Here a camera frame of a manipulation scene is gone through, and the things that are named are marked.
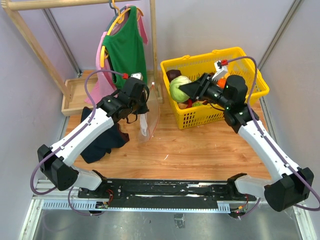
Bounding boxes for yellow plastic shopping basket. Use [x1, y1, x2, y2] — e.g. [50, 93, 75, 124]
[160, 47, 270, 130]

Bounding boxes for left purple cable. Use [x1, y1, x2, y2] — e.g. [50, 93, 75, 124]
[29, 69, 128, 217]

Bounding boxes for green tank top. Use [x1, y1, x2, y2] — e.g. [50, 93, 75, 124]
[102, 6, 148, 83]

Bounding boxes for clear zip top bag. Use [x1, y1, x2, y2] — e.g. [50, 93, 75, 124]
[138, 82, 160, 143]

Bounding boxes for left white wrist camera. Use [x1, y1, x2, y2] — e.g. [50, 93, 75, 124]
[122, 72, 143, 81]

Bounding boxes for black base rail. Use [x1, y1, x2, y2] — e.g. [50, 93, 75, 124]
[77, 178, 256, 213]

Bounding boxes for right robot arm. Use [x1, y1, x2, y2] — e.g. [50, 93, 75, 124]
[179, 73, 314, 212]

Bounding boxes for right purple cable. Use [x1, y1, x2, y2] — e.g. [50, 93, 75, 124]
[224, 56, 316, 218]

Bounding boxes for yellow clothes hanger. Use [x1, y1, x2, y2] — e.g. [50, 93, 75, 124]
[98, 0, 149, 69]

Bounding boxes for pink shirt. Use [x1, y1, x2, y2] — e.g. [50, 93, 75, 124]
[84, 4, 149, 106]

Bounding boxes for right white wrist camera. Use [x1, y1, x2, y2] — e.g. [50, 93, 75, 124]
[211, 59, 228, 82]

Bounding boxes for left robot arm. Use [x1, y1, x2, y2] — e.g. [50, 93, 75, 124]
[37, 73, 150, 198]

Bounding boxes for green toy cabbage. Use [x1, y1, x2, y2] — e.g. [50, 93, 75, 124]
[169, 75, 192, 103]

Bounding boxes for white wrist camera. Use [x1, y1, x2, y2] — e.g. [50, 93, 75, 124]
[211, 59, 228, 82]
[122, 72, 143, 81]

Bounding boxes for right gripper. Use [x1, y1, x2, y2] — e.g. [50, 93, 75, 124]
[179, 72, 231, 110]

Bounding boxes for wooden clothes rack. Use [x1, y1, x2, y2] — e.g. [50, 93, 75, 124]
[1, 0, 165, 117]

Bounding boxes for dark navy cloth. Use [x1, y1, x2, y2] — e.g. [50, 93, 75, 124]
[79, 106, 130, 165]

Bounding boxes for purple cable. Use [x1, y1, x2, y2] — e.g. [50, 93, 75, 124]
[29, 69, 128, 217]
[224, 56, 316, 218]

